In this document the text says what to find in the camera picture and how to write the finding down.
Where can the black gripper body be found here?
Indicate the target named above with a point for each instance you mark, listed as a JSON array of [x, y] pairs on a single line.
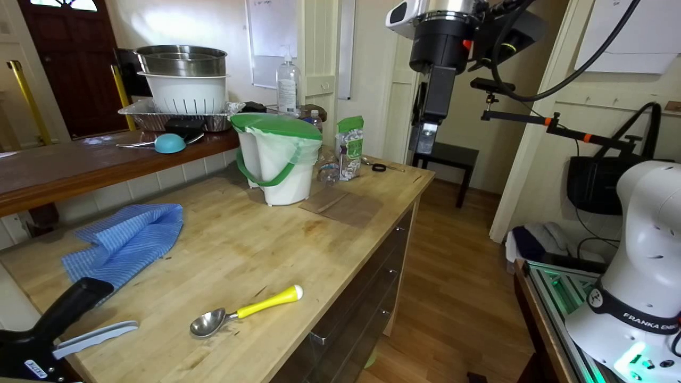
[[441, 42]]

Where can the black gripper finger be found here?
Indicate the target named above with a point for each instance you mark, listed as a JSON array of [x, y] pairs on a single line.
[[438, 96]]

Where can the stainless steel drawer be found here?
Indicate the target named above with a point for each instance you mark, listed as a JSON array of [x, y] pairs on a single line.
[[372, 340], [368, 280], [372, 310]]

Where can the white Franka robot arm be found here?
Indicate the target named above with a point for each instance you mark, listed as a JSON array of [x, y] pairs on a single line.
[[646, 246]]

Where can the green food bag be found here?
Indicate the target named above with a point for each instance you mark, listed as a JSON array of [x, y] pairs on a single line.
[[349, 145]]

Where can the small plastic water bottle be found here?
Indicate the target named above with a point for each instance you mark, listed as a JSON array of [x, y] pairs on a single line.
[[330, 166]]

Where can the beige cloth mat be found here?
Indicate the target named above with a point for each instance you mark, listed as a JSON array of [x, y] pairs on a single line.
[[358, 210]]

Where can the large clear bottle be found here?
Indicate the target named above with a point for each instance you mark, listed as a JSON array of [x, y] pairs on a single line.
[[287, 88]]

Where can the brown paper napkin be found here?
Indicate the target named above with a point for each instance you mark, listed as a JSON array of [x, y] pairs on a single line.
[[321, 201]]

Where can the white bin with green lid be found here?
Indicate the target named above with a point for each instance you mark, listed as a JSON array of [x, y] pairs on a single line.
[[280, 162]]

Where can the black hanging bag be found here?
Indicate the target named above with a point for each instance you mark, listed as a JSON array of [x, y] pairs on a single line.
[[596, 183]]

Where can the green lit robot stand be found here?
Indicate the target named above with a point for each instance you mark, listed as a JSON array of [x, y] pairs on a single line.
[[561, 289]]

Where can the white colander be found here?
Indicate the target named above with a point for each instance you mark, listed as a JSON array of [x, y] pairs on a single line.
[[186, 92]]

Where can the wooden kitchen island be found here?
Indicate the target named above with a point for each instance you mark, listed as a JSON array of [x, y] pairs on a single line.
[[234, 246]]

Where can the steel mixing bowl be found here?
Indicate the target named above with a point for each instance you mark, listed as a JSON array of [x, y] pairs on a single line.
[[182, 59]]

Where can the blue round kitchen utensil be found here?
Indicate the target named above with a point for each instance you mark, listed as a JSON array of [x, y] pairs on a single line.
[[171, 142]]

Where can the white dish rack tray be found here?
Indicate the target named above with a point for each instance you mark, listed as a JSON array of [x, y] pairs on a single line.
[[134, 106]]

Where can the yellow bar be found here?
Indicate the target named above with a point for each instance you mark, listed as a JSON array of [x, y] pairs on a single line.
[[121, 96], [28, 102]]

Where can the blue checked cloth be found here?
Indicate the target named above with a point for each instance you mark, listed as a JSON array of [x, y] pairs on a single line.
[[129, 241]]

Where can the dark wooden door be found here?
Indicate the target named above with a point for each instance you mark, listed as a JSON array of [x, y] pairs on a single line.
[[74, 71]]

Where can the brown wooden counter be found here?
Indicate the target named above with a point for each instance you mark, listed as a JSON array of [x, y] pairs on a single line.
[[71, 166]]

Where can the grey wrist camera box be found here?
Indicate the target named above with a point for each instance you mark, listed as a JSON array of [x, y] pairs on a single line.
[[404, 16]]

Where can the white wall sheet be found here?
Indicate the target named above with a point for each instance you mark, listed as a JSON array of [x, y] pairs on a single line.
[[272, 34]]

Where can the white wall board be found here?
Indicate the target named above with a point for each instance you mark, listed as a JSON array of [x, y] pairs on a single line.
[[630, 34]]

